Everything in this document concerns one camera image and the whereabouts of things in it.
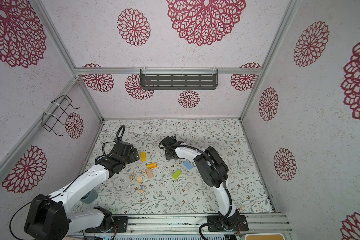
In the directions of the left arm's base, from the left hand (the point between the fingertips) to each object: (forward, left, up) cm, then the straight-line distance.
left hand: (129, 156), depth 86 cm
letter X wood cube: (-7, -1, -10) cm, 13 cm away
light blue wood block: (0, -34, -11) cm, 36 cm away
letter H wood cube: (-15, -7, -10) cm, 19 cm away
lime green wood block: (-6, -27, -12) cm, 30 cm away
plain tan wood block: (-6, -11, -10) cm, 16 cm away
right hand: (+8, -25, -10) cm, 28 cm away
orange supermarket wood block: (0, -12, -11) cm, 16 cm away
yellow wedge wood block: (+7, -5, -11) cm, 14 cm away
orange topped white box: (-39, -67, -5) cm, 77 cm away
